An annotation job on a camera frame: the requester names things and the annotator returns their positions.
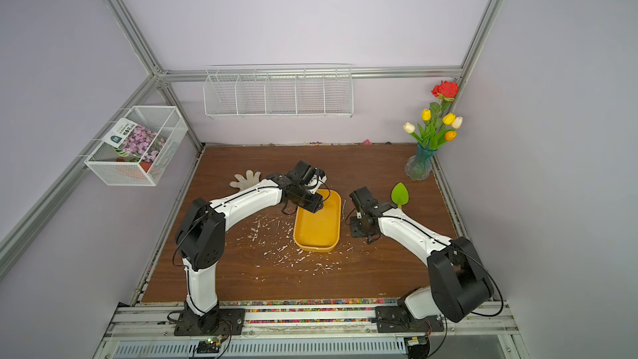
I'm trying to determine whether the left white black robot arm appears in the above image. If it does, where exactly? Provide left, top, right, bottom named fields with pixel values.
left=175, top=169, right=327, bottom=317

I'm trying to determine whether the yellow plastic storage box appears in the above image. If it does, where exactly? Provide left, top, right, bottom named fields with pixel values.
left=293, top=189, right=342, bottom=253

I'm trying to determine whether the green yellow toy trowel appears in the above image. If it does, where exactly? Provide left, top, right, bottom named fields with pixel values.
left=390, top=182, right=410, bottom=209

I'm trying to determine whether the white wire basket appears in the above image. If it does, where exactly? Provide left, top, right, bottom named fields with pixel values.
left=85, top=106, right=189, bottom=186

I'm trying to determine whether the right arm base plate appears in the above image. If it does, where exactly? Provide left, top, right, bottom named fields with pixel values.
left=374, top=305, right=445, bottom=334

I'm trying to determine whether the glass vase with flowers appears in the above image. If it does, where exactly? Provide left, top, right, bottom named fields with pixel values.
left=403, top=81, right=464, bottom=181

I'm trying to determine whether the aluminium front rail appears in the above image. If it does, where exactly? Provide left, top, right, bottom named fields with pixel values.
left=93, top=299, right=530, bottom=358

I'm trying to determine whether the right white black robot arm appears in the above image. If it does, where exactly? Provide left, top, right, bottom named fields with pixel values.
left=350, top=200, right=496, bottom=322

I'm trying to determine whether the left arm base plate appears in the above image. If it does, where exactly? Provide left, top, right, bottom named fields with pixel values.
left=174, top=307, right=246, bottom=337

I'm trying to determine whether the white cotton work glove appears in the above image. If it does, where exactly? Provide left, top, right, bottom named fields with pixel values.
left=229, top=170, right=261, bottom=191

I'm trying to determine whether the white wire wall shelf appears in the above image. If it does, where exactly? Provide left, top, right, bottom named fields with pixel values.
left=203, top=63, right=355, bottom=119

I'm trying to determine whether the purple flower seed packet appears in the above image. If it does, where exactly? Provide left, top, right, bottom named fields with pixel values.
left=101, top=118, right=167, bottom=164

